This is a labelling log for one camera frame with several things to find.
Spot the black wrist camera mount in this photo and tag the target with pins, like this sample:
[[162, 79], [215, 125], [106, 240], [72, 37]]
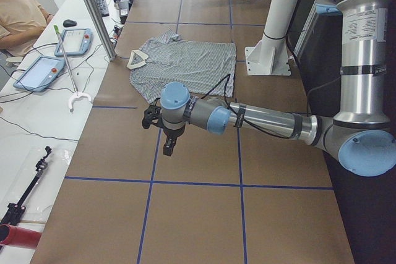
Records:
[[152, 116]]

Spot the black computer keyboard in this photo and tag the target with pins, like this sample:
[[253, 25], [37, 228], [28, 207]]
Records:
[[102, 7]]

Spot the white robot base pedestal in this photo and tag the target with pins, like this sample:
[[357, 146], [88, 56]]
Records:
[[269, 56]]

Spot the seated person in peach shirt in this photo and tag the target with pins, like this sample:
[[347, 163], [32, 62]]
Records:
[[22, 23]]

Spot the red cylinder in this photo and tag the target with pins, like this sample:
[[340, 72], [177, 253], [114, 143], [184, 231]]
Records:
[[15, 236]]

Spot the black computer mouse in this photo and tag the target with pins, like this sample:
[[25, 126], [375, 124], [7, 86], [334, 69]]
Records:
[[69, 23]]

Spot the blue teach pendant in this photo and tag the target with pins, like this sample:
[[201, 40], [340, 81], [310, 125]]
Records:
[[40, 74], [76, 41]]

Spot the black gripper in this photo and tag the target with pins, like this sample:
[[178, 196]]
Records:
[[172, 132]]

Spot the blue white striped polo shirt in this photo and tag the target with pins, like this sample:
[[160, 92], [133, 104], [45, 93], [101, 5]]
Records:
[[202, 66]]

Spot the black tripod stick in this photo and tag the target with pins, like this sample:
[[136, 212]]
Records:
[[16, 210]]

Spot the far blue teach pendant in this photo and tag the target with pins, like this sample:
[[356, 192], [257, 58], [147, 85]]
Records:
[[76, 41]]

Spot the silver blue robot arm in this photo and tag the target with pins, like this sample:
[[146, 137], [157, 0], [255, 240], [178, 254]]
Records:
[[357, 136]]

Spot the near blue teach pendant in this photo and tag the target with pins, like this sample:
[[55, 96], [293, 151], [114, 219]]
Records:
[[40, 74]]

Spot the aluminium frame post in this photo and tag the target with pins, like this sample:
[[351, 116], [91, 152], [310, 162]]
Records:
[[101, 28]]

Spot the silver reacher grabber tool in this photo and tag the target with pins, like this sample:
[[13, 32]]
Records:
[[76, 94]]

